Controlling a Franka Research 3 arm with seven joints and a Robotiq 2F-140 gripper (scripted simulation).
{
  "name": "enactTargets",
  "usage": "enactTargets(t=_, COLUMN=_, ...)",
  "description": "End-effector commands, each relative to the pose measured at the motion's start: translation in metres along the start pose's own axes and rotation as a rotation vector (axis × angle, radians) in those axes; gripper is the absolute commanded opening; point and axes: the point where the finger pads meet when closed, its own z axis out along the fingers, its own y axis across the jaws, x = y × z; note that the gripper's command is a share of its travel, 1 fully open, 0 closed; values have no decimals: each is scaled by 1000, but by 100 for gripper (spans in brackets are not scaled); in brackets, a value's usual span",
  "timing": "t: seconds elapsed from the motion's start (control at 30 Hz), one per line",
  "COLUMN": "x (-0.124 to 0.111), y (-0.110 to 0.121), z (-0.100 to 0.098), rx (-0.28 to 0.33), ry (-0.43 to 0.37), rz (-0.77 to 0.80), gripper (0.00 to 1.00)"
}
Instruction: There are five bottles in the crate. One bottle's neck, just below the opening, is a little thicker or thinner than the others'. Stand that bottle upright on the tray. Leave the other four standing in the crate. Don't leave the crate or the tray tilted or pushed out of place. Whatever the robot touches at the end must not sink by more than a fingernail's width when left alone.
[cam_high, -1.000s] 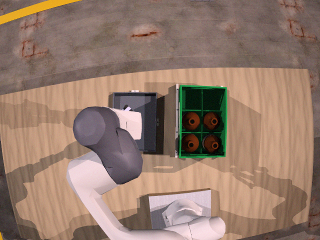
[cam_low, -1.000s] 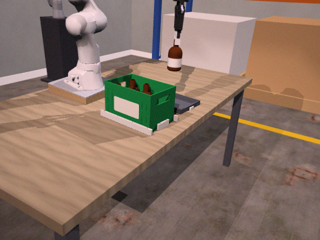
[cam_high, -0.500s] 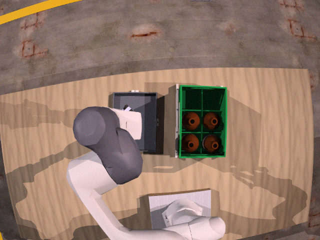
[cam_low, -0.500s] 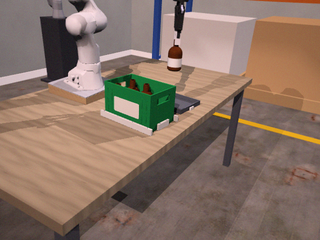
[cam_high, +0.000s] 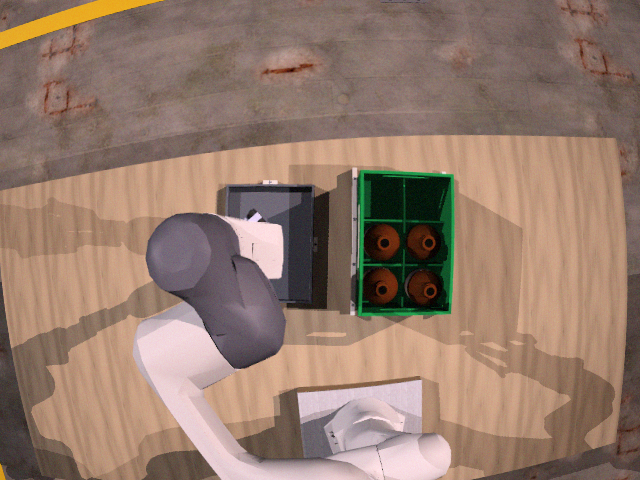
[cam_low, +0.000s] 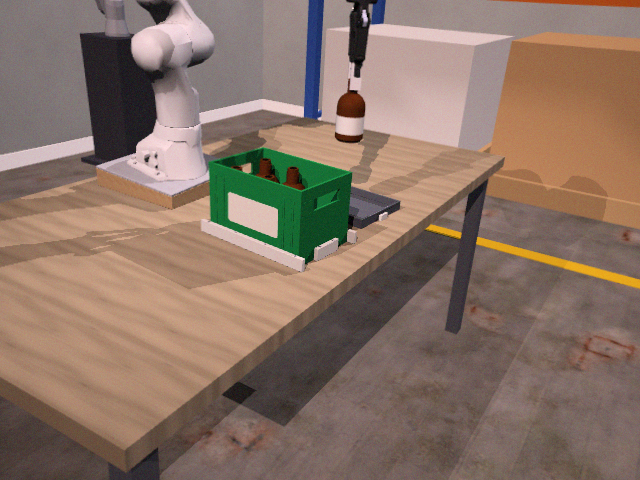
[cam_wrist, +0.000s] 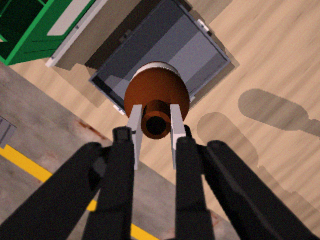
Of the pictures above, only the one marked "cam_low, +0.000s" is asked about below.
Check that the green bottle crate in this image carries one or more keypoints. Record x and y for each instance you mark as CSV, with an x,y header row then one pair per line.
x,y
296,221

